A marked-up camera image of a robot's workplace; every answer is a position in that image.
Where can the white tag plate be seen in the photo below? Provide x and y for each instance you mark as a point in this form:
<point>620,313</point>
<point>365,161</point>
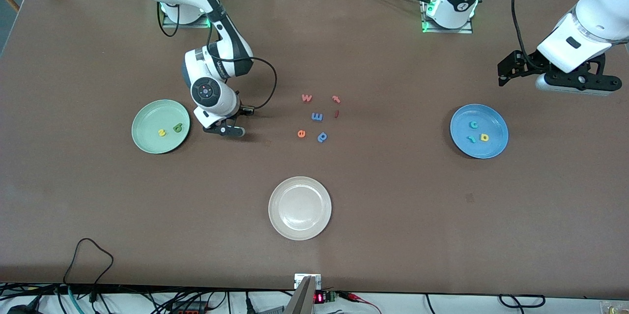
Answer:
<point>298,282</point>

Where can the green plate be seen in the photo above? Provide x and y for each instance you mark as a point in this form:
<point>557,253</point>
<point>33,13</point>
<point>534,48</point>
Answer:
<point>147,117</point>

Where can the blue plate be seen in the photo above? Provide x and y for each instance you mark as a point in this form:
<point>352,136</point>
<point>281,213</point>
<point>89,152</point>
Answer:
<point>494,120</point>

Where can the orange foam letter e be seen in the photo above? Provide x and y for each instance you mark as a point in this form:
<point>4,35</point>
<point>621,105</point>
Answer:
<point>299,133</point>

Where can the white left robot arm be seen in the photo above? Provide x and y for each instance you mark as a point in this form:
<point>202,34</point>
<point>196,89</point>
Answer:
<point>457,4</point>

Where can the grey metal camera bracket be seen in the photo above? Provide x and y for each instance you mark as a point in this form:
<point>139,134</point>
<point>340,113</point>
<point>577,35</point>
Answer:
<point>302,301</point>

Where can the yellow foam letter a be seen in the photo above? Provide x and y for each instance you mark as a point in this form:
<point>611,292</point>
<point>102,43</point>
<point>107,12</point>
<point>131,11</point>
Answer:
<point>487,137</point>

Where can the black right camera mount bracket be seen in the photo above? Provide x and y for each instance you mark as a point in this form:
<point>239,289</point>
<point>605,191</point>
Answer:
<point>231,131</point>

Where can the black power strip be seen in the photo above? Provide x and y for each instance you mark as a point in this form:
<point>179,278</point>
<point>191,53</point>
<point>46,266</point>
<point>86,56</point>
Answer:
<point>189,310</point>

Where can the pink foam letter w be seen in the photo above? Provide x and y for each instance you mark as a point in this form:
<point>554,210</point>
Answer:
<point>306,99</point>

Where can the black left camera mount bracket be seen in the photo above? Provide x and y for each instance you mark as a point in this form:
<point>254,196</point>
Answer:
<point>580,79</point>

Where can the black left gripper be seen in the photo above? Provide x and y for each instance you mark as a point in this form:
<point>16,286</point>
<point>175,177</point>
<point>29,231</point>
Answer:
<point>526,63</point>

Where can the blue foam letter m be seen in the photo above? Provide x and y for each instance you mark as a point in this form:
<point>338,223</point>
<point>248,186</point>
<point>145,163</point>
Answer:
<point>317,116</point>

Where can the red digit display module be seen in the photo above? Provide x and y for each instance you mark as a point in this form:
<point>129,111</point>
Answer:
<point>319,298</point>

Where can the green foam letter b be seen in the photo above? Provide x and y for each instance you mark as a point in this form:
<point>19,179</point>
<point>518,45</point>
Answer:
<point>180,126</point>

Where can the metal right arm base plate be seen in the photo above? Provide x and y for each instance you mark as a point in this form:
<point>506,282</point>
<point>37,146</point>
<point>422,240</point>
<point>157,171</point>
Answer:
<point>172,24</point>

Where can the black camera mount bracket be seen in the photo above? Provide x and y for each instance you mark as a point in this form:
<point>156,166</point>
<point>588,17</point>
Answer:
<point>580,79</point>
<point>231,131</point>

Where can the blue foam letter d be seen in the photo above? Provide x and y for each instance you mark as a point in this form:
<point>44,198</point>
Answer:
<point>325,134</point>

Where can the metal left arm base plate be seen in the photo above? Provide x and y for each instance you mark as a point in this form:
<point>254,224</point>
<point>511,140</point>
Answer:
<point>462,30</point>

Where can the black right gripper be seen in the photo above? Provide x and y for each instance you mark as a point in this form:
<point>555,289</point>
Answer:
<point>236,113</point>

